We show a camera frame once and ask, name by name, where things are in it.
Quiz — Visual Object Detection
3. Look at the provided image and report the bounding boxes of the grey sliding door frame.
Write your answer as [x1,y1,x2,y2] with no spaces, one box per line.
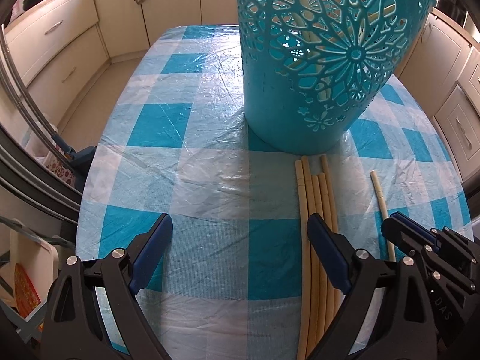
[0,22,83,233]

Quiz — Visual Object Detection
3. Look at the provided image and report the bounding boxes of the turquoise perforated plastic basket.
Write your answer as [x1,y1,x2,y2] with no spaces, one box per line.
[234,0,436,155]

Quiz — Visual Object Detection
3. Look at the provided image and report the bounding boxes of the white drawer cabinet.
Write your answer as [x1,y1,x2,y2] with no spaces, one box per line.
[394,7,480,184]

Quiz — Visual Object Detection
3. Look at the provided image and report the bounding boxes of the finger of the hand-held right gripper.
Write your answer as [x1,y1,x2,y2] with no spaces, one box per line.
[380,212,480,294]

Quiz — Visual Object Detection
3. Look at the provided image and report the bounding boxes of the red patterned bag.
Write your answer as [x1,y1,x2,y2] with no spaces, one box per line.
[14,262,41,317]

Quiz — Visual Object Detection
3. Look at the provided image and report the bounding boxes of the blue flat mop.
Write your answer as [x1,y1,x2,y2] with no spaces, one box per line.
[47,125,97,177]

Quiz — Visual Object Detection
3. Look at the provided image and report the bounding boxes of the floral patterned mat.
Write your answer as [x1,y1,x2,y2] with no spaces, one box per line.
[45,157,76,184]

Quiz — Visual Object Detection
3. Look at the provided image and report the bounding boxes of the white lower kitchen cabinets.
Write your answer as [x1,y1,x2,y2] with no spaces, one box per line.
[4,0,241,121]

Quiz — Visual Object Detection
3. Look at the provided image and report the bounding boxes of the single slender beige chopstick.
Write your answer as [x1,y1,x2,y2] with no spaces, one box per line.
[370,170,397,262]

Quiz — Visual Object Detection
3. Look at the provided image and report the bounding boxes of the bundle of beige chopsticks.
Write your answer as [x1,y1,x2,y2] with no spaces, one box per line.
[294,154,344,360]

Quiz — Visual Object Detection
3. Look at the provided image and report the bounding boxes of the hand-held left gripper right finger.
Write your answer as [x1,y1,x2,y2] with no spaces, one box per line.
[307,213,439,360]

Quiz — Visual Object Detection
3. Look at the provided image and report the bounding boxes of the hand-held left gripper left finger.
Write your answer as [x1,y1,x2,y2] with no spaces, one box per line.
[45,213,174,360]

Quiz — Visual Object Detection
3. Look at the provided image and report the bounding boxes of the blue and white shelf rack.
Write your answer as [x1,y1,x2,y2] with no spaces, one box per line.
[0,215,76,346]

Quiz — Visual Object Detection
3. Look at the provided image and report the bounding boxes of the blue checked tablecloth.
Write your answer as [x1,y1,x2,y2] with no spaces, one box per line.
[75,24,472,360]

